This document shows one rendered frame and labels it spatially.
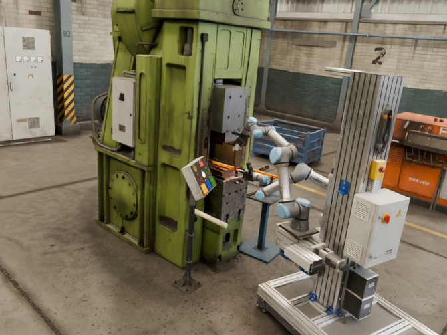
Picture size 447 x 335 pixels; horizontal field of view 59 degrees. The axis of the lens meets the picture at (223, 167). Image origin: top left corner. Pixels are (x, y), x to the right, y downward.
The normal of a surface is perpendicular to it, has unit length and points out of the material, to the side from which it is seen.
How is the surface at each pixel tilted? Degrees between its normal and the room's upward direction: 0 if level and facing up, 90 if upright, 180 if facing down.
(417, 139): 90
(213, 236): 90
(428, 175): 90
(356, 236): 90
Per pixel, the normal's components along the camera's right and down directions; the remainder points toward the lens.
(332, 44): -0.68, 0.17
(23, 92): 0.74, 0.26
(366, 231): -0.85, 0.10
